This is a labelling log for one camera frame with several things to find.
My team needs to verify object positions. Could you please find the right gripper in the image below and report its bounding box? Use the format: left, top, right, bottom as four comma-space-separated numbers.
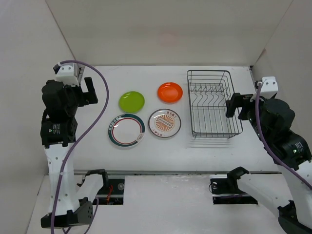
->
226, 92, 270, 141

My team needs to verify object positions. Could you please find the orange plate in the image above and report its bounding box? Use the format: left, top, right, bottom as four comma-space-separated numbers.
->
157, 82, 183, 103

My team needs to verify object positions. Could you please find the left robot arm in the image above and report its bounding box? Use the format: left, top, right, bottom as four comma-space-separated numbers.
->
40, 77, 109, 231

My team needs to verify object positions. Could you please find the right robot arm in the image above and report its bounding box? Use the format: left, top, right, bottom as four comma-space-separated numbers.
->
225, 93, 312, 234

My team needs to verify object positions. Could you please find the white plate green rim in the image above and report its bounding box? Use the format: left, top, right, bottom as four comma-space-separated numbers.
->
108, 114, 145, 147

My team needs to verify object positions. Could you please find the white plate sunburst pattern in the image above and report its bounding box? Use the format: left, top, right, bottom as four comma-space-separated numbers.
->
148, 109, 182, 138

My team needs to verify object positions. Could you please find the grey wire dish rack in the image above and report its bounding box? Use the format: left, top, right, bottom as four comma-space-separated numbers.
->
187, 70, 243, 139

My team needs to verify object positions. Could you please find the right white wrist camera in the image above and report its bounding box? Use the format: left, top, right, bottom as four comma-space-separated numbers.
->
255, 77, 278, 99

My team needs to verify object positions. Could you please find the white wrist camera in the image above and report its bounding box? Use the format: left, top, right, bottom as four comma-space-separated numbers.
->
255, 77, 278, 99
53, 63, 85, 87

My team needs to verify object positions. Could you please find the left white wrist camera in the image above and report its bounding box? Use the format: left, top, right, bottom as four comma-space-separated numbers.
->
53, 63, 85, 87

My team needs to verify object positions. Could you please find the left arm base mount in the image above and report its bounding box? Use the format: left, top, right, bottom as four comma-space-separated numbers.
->
77, 175, 125, 205

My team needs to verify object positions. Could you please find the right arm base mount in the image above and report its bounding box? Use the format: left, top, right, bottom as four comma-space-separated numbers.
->
209, 177, 258, 205

